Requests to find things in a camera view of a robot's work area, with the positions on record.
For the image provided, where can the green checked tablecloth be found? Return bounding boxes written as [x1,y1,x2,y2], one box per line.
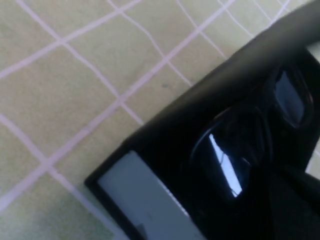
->
[0,0,320,240]

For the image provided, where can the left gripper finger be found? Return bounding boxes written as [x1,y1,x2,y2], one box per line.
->
[252,166,320,240]

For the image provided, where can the black framed glasses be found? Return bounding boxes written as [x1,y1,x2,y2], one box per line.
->
[188,66,316,207]

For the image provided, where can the black glasses case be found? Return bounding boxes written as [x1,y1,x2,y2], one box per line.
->
[83,0,320,240]

